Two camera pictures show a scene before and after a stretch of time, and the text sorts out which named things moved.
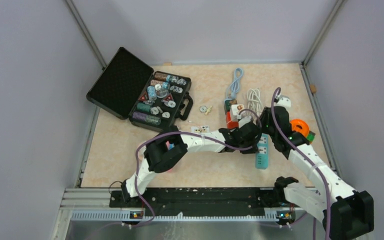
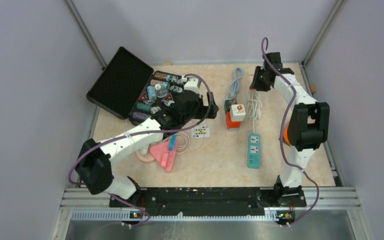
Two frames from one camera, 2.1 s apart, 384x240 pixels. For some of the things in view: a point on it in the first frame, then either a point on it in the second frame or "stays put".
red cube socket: (231, 124) stays put
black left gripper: (251, 150) to (204, 110)
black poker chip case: (127, 88) stays put
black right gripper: (263, 117) to (255, 85)
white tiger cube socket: (234, 111) stays put
